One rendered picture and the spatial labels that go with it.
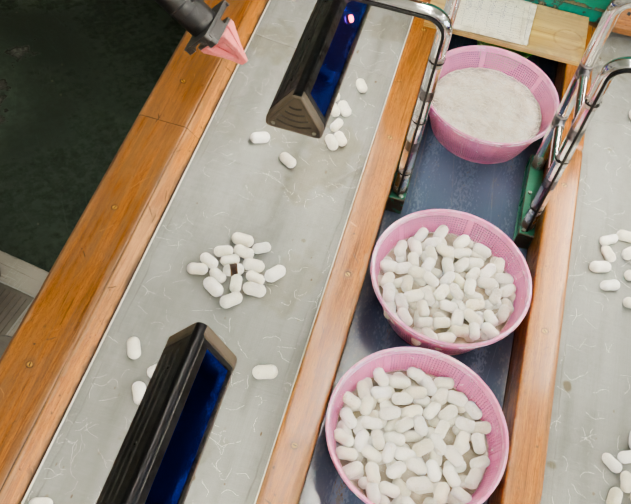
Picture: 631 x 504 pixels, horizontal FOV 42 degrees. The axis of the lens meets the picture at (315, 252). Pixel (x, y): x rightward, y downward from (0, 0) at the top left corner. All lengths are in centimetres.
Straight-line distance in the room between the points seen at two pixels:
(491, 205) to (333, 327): 46
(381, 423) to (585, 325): 39
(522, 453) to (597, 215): 51
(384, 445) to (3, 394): 55
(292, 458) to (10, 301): 72
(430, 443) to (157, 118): 74
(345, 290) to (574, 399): 39
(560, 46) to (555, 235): 48
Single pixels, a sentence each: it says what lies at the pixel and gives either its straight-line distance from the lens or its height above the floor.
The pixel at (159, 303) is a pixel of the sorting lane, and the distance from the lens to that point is 131.
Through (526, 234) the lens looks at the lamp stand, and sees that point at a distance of 152.
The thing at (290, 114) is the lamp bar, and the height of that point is 108.
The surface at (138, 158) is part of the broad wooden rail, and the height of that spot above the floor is 76.
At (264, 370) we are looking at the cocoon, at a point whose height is 76.
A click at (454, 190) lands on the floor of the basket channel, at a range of 159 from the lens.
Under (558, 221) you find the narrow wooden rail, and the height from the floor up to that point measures 76.
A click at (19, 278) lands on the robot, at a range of 169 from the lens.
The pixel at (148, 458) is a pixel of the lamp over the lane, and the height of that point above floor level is 111.
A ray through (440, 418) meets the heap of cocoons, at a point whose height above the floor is 74.
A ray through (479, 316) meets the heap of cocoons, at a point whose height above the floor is 73.
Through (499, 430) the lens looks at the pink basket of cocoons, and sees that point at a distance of 126.
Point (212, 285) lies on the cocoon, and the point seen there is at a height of 76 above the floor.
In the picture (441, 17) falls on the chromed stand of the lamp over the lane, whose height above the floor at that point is 111.
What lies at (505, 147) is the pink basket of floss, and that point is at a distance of 158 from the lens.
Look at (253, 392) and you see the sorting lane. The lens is 124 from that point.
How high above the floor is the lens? 187
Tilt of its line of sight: 55 degrees down
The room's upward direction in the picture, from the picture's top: 10 degrees clockwise
